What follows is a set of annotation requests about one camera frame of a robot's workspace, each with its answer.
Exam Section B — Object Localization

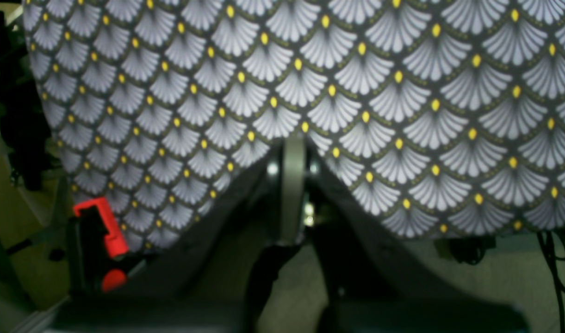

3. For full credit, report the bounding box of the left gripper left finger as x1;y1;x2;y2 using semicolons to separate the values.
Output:
47;146;282;333

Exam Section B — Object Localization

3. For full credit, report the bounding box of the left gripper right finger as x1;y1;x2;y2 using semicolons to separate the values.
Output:
282;139;529;333

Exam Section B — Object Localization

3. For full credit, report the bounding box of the purple fan-pattern tablecloth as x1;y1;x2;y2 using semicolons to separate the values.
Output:
22;0;565;253

